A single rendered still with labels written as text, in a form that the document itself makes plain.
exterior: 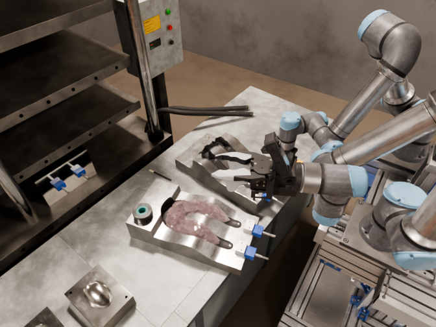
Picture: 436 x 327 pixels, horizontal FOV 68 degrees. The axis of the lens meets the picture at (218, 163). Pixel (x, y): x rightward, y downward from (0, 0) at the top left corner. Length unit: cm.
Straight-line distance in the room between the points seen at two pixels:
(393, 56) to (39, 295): 149
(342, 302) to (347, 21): 247
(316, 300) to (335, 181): 130
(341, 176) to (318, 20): 286
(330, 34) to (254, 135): 191
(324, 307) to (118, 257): 116
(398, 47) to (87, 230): 137
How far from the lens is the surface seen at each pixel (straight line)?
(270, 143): 72
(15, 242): 168
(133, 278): 138
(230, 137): 165
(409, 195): 112
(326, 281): 208
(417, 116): 89
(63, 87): 150
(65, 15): 147
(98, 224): 155
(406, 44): 119
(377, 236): 121
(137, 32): 156
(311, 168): 78
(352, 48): 355
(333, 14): 350
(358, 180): 80
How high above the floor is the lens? 202
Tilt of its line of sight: 46 degrees down
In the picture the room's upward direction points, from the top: straight up
